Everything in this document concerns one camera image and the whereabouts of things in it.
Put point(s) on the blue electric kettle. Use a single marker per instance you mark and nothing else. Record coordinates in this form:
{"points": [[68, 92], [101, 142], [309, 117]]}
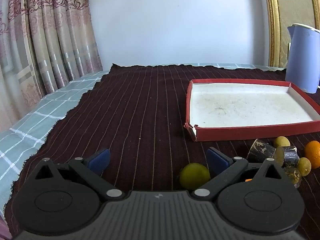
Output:
{"points": [[302, 57]]}

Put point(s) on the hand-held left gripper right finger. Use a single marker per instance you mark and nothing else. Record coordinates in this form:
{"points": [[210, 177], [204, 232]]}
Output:
{"points": [[217, 161]]}

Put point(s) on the dark maroon striped cloth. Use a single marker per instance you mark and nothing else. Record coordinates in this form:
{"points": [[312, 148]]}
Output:
{"points": [[125, 110]]}

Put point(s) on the red shallow cardboard box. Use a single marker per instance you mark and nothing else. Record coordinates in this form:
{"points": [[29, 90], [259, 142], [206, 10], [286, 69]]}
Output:
{"points": [[245, 105]]}

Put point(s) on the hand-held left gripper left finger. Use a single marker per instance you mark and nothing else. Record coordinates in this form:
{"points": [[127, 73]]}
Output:
{"points": [[98, 161]]}

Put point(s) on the gold framed wall panel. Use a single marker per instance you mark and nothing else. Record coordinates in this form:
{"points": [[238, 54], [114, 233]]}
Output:
{"points": [[275, 17]]}

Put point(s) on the small yellow round fruit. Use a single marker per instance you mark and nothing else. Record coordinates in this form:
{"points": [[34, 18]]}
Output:
{"points": [[281, 142], [305, 167]]}

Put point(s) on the green lime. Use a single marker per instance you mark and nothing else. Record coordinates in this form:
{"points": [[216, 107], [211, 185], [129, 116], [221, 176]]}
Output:
{"points": [[193, 176]]}

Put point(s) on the patterned pink beige curtain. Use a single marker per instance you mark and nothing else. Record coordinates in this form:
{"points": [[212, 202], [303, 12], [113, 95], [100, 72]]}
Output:
{"points": [[45, 42]]}

